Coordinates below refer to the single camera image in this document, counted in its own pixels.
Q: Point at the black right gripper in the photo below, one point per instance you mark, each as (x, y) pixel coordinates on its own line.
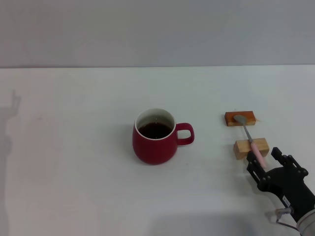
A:
(288, 184)

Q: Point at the red ceramic mug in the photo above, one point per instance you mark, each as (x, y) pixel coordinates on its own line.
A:
(155, 150)

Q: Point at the light wooden spoon rest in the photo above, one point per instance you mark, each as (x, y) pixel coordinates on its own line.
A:
(242, 147)

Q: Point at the dark orange wooden block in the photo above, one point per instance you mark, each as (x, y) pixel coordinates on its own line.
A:
(230, 119)

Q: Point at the dark brown coffee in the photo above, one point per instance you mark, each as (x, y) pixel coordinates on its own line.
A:
(155, 131)

